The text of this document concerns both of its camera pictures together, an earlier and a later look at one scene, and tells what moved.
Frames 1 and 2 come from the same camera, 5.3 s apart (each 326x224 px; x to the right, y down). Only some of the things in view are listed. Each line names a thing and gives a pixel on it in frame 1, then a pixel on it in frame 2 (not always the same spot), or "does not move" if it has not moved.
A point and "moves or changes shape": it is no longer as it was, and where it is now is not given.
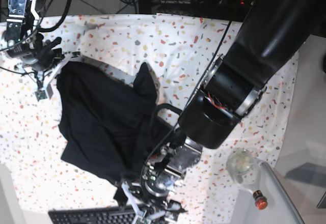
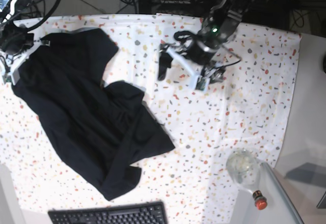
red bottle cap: x=260 y=200 does not move
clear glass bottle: x=244 y=167 does not move
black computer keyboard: x=123 y=215 does not move
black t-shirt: x=108 y=124 moves or changes shape
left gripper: x=44 y=55 to x=14 y=40
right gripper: x=163 y=172 to x=200 y=48
